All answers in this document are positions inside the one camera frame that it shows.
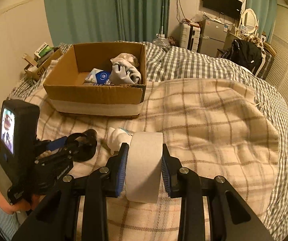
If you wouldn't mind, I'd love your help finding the white cloth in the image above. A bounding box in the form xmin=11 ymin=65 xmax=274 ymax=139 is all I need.
xmin=106 ymin=127 xmax=133 ymax=155

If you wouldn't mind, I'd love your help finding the clear plastic jar blue label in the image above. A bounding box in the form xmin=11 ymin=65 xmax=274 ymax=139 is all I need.
xmin=84 ymin=68 xmax=111 ymax=85

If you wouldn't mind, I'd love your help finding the grey white sock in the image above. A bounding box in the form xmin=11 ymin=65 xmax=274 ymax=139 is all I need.
xmin=109 ymin=53 xmax=142 ymax=85

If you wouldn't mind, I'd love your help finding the person's left hand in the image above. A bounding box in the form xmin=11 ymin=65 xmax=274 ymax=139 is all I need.
xmin=0 ymin=191 xmax=43 ymax=214

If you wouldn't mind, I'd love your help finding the small cardboard box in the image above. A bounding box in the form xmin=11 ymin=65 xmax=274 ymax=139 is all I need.
xmin=24 ymin=47 xmax=62 ymax=81

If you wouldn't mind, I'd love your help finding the large cardboard box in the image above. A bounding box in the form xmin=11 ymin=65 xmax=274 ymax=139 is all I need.
xmin=43 ymin=42 xmax=147 ymax=117

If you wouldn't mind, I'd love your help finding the beige slim box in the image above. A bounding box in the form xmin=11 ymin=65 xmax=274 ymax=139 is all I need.
xmin=22 ymin=53 xmax=37 ymax=66

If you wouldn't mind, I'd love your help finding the beige plaid blanket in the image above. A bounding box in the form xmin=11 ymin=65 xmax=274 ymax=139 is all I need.
xmin=24 ymin=77 xmax=281 ymax=241

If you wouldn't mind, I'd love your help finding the green white box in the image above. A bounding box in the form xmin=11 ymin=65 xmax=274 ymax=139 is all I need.
xmin=33 ymin=42 xmax=53 ymax=61

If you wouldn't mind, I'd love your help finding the green checkered bedsheet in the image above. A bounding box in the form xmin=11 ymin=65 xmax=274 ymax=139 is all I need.
xmin=10 ymin=42 xmax=288 ymax=240

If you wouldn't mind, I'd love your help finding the green curtain left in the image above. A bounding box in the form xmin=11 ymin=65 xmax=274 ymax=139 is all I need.
xmin=44 ymin=0 xmax=169 ymax=45

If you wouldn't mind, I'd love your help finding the green curtain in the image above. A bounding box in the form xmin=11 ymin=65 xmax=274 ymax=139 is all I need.
xmin=44 ymin=0 xmax=169 ymax=45
xmin=246 ymin=0 xmax=277 ymax=42

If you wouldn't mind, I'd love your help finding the large water bottle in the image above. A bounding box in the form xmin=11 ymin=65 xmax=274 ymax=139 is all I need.
xmin=153 ymin=34 xmax=170 ymax=47

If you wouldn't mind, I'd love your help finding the black jacket on chair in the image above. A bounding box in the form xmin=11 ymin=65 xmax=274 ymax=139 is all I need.
xmin=222 ymin=39 xmax=262 ymax=75

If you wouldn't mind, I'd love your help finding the white suitcase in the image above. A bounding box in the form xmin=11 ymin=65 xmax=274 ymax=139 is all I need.
xmin=179 ymin=23 xmax=200 ymax=52

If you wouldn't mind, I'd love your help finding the silver mini fridge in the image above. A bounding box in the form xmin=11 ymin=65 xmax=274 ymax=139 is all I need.
xmin=198 ymin=20 xmax=227 ymax=57

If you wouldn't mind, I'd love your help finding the white oval mirror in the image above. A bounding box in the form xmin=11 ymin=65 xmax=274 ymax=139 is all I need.
xmin=239 ymin=8 xmax=259 ymax=35

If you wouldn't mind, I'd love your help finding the green curtain right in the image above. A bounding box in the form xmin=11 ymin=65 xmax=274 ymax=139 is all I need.
xmin=246 ymin=0 xmax=277 ymax=42

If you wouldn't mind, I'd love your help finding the black camera monitor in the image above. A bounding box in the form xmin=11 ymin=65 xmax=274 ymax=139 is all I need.
xmin=0 ymin=100 xmax=39 ymax=205

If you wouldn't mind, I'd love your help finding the black wall television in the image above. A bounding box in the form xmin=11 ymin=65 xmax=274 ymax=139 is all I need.
xmin=203 ymin=0 xmax=242 ymax=20

